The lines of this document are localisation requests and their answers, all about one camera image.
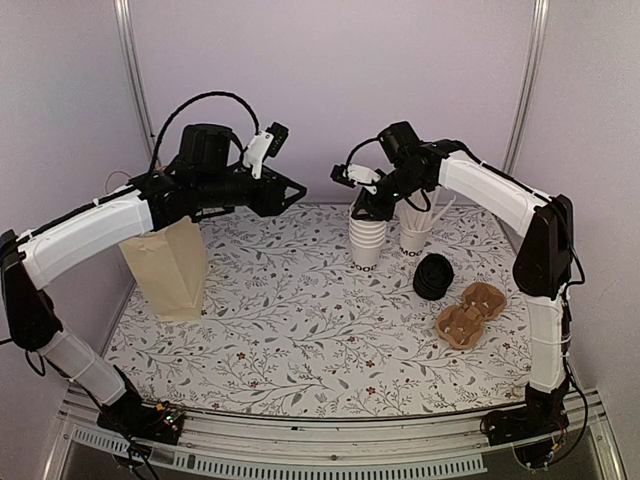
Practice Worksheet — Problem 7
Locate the left aluminium frame post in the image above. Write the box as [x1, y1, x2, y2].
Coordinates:
[113, 0, 155, 159]

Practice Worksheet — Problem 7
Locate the aluminium frame post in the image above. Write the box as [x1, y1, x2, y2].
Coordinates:
[503, 0, 550, 175]
[113, 0, 155, 159]

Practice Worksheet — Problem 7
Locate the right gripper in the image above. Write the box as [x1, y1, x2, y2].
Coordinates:
[350, 166, 427, 223]

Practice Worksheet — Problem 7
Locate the stack of black lids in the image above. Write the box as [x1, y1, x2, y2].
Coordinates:
[413, 253, 454, 301]

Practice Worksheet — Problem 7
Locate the right aluminium frame post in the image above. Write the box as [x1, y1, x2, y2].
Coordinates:
[503, 0, 550, 175]

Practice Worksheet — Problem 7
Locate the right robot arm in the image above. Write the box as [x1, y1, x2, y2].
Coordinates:
[332, 121, 585, 436]

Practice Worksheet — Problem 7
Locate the bundle of wrapped white straws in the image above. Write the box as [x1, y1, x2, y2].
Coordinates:
[396, 187, 457, 232]

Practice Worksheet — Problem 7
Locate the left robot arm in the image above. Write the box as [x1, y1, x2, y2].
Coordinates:
[1, 123, 306, 434]

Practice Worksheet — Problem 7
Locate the white cup holding straws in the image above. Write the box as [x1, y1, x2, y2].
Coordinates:
[399, 223, 430, 257]

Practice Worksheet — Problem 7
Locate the kraft paper bag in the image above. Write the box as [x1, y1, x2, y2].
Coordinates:
[119, 215, 208, 322]

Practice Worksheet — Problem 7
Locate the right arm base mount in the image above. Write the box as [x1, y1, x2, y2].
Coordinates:
[480, 407, 569, 470]

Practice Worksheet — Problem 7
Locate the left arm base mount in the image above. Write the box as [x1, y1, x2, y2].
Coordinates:
[97, 398, 185, 445]

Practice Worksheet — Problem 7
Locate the aluminium front rail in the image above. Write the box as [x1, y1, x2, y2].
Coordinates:
[44, 388, 627, 479]

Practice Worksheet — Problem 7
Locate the stack of white paper cups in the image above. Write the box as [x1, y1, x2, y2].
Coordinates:
[349, 218, 387, 272]

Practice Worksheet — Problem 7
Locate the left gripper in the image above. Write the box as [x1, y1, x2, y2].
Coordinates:
[196, 166, 307, 217]

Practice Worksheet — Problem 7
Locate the floral table mat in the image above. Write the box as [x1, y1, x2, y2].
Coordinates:
[106, 205, 531, 418]

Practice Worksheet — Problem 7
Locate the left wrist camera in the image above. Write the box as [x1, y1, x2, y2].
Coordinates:
[242, 122, 289, 180]

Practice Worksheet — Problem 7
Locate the brown cardboard cup carrier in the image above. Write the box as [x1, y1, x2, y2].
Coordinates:
[435, 282, 507, 350]

